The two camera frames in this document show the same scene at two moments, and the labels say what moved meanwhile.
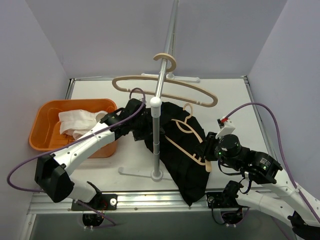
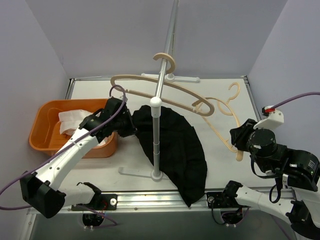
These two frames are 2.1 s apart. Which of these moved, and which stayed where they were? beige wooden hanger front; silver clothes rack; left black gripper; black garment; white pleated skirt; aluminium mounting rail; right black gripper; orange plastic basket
Moved: left black gripper; right black gripper; black garment; beige wooden hanger front
Stayed: silver clothes rack; aluminium mounting rail; orange plastic basket; white pleated skirt
